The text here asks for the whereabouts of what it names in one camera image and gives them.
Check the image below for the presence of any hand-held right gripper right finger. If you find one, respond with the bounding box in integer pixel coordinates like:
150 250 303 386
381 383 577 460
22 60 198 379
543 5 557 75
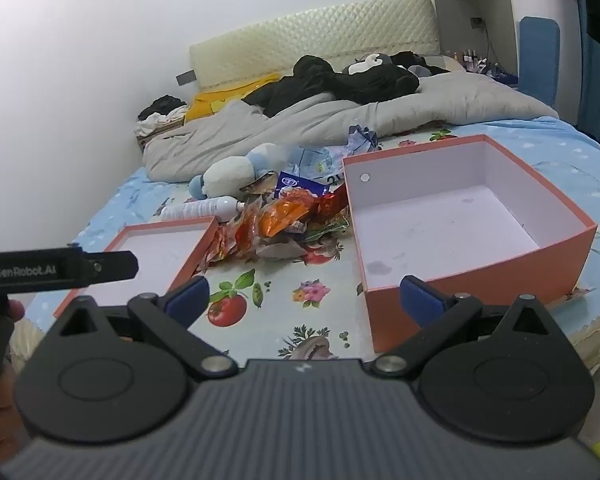
370 275 563 378

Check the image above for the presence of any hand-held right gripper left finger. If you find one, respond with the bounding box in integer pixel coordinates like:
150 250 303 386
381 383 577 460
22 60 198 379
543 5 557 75
47 276 238 381

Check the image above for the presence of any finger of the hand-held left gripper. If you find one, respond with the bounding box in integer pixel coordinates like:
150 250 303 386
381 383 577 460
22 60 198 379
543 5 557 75
82 251 140 282

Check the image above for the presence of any pile of snack packets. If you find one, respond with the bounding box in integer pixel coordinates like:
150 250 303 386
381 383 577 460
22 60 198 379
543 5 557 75
195 180 353 266

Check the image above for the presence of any orange cardboard box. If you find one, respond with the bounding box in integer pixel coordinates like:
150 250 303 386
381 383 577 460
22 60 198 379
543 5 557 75
342 135 598 353

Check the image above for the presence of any orange bread packet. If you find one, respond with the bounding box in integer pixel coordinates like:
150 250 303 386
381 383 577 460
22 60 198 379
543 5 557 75
257 192 326 238

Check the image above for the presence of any red foil candy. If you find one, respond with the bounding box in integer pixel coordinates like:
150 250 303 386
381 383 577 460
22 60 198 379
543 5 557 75
320 185 351 216

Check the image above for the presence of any blue snack packet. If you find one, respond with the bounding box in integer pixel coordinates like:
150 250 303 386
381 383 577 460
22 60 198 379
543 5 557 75
272 171 333 201

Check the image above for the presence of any person's left hand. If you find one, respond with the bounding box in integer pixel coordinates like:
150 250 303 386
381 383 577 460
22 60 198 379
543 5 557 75
0 300 31 466

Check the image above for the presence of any orange box lid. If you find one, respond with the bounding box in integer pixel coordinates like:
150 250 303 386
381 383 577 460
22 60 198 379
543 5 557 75
53 216 220 318

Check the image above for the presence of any white spray bottle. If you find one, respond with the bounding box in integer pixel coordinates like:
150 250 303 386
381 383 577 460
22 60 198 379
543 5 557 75
157 196 248 223

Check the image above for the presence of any wooden bedside table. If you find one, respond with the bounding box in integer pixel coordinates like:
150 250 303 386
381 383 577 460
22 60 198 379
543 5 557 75
136 127 181 155

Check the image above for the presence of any white blue plush toy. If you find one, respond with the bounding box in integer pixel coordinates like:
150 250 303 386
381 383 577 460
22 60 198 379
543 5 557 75
189 142 293 198

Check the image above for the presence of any pile of folded clothes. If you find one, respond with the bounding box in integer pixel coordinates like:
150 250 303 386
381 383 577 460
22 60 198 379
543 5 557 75
135 94 188 136

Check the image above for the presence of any clear plastic bag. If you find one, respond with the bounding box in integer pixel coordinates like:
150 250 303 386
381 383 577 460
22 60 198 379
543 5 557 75
280 125 381 181

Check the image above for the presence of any yellow pillow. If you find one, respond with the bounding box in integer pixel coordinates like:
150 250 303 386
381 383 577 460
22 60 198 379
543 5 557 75
185 72 281 122

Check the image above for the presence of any grey blanket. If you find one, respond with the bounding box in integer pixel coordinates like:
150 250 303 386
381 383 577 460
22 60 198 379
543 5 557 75
142 71 558 181

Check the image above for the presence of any blue dotted bedsheet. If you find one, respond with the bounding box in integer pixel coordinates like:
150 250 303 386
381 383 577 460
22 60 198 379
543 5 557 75
30 116 600 321

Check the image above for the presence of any grey garment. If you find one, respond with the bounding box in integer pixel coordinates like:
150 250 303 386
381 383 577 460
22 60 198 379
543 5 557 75
409 64 452 78

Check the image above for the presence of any black fluffy jacket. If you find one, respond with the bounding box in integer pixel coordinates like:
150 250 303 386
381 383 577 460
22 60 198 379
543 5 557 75
242 54 421 118

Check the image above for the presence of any black garment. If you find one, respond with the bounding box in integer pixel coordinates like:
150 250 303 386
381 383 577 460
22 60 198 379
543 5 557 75
390 51 431 68

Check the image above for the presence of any row of small bottles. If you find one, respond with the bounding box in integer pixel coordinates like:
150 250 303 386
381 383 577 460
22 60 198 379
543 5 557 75
445 49 491 73

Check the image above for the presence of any blue chair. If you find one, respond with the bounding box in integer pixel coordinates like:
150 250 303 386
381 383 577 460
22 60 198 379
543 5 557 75
519 16 561 108

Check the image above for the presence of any blue curtain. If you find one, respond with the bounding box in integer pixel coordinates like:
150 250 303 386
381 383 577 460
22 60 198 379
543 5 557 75
575 0 600 156

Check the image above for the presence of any cream quilted headboard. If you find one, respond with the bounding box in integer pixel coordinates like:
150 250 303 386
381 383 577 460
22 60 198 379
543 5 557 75
189 0 441 92

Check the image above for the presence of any black cable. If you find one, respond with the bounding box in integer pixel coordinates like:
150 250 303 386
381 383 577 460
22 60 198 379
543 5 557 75
481 25 497 67

